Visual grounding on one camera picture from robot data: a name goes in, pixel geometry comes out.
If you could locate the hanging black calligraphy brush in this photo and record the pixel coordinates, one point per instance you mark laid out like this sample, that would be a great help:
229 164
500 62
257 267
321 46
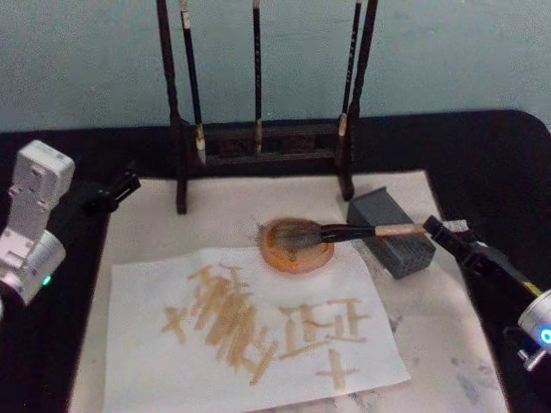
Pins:
257 73
349 73
191 73

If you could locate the stained white felt mat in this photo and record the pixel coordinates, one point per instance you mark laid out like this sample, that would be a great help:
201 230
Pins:
435 335

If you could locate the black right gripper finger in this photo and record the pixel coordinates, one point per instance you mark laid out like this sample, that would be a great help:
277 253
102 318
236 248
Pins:
462 232
443 238

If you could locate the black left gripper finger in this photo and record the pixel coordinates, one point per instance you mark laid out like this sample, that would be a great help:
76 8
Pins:
122 178
128 191

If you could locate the dark wooden brush rack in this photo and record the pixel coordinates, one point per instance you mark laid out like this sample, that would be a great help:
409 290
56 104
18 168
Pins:
275 161

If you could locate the black table cloth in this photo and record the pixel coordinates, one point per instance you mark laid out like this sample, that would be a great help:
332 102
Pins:
473 150

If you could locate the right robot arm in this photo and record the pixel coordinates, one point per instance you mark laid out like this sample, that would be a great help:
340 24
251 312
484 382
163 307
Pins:
536 316

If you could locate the white paper with brown strokes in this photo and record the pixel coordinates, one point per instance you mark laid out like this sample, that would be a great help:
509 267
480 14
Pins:
146 370

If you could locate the round brown ink dish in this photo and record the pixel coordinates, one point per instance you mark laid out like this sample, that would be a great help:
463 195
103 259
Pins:
297 260

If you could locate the grey rectangular block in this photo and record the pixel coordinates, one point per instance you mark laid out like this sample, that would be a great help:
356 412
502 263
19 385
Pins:
400 254

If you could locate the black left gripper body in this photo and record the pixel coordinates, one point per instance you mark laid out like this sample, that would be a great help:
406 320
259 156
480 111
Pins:
95 202

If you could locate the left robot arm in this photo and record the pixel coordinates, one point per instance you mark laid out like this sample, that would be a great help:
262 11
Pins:
36 202

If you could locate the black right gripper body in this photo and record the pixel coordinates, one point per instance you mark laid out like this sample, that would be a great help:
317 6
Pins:
501 277

